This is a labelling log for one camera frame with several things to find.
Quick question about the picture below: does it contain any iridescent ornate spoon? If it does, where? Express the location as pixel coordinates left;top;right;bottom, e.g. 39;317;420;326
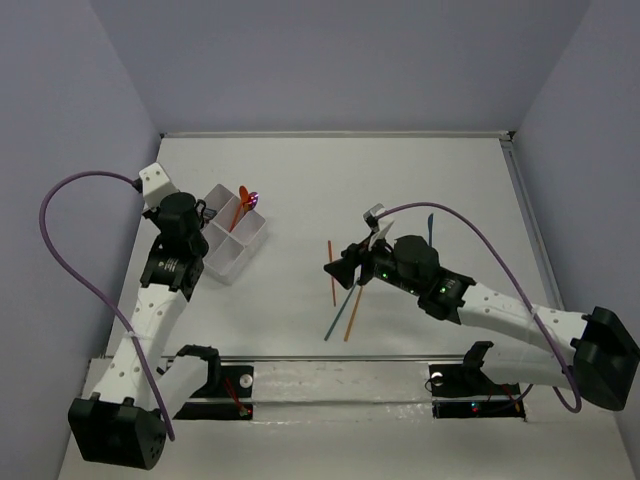
247;192;259;211

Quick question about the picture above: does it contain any dark blue fork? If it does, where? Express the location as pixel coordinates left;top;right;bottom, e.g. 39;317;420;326
203;208;217;221

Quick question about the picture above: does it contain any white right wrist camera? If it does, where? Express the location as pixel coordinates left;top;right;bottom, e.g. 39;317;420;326
363;203;395;251

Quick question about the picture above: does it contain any yellow chopstick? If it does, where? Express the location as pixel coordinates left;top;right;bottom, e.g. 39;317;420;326
343;286;364;342

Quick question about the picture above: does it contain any orange chopstick left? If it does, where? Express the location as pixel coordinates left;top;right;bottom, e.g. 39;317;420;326
327;240;337;307

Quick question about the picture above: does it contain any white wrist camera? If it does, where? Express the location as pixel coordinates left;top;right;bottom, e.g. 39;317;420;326
363;203;395;251
133;162;179;209

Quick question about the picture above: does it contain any white divided utensil container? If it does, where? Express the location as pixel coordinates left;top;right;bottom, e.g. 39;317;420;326
202;184;268;285

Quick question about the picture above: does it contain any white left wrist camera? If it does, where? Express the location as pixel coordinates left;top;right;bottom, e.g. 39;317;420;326
133;162;179;209

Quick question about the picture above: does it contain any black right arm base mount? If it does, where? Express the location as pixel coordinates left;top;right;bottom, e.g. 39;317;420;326
424;341;530;420

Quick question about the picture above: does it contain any teal chopstick centre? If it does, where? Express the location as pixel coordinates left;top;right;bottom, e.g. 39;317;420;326
323;285;357;342

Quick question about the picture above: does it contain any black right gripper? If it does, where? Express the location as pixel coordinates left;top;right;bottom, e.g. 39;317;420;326
323;229;422;297

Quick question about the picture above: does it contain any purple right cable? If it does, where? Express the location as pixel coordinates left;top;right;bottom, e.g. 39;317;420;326
384;202;582;414

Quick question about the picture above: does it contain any dark blue utensil right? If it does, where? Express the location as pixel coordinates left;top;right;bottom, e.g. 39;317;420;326
427;213;434;247

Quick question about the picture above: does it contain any purple cable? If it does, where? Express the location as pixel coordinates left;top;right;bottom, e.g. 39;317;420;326
39;172;177;442
384;202;582;414

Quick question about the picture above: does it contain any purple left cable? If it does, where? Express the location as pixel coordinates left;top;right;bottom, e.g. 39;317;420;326
39;172;177;442

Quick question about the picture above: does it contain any aluminium table edge rail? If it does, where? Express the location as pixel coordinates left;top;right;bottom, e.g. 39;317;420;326
160;130;513;141

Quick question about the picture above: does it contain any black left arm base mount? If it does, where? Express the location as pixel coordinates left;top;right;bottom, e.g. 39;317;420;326
173;345;254;421

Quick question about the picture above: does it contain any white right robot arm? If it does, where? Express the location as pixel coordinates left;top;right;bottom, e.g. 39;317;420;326
324;235;639;411

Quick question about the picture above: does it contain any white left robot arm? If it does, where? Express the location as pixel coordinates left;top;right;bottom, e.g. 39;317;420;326
68;192;221;470

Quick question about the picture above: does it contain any orange spoon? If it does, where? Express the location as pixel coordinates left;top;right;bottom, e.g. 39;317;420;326
229;185;250;232

